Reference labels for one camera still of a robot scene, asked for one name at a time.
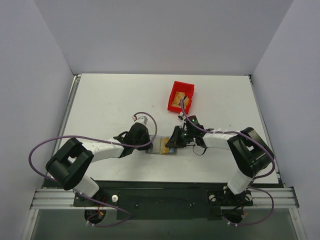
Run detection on gold card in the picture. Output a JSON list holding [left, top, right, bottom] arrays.
[[159, 137, 174, 154]]

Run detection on grey card holder wallet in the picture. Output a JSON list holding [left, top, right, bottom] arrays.
[[145, 135, 177, 155]]

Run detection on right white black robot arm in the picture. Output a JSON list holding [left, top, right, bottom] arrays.
[[165, 115, 275, 205]]

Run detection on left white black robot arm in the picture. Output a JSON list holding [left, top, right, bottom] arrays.
[[45, 122, 153, 206]]

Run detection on gold cards in bin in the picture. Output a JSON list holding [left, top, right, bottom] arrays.
[[171, 91, 190, 108]]

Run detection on red plastic bin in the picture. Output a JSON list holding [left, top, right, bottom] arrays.
[[167, 81, 195, 114]]

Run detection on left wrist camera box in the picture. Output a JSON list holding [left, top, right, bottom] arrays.
[[132, 115, 148, 126]]

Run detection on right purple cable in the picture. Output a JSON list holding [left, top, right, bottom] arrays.
[[179, 97, 276, 228]]

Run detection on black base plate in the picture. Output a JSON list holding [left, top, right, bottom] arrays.
[[73, 180, 253, 221]]

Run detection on aluminium table frame rail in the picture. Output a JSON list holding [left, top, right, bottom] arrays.
[[21, 73, 82, 240]]

